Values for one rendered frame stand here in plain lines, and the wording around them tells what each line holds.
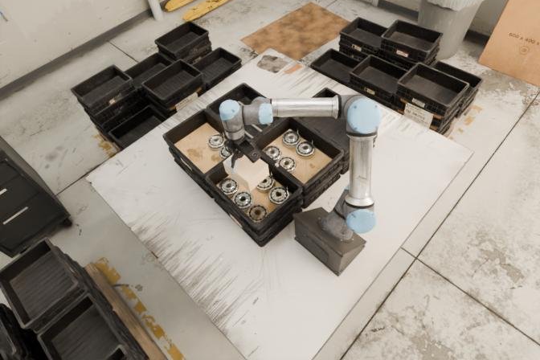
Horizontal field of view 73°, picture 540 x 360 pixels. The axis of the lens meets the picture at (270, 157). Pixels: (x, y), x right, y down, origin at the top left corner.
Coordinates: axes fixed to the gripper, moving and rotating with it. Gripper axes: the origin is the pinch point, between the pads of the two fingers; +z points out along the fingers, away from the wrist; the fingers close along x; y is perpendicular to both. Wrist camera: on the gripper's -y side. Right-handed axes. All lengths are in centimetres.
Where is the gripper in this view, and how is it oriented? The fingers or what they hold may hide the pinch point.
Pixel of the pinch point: (246, 166)
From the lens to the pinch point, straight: 160.4
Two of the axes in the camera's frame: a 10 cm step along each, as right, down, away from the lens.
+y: -7.2, -5.0, 4.8
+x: -6.9, 6.0, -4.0
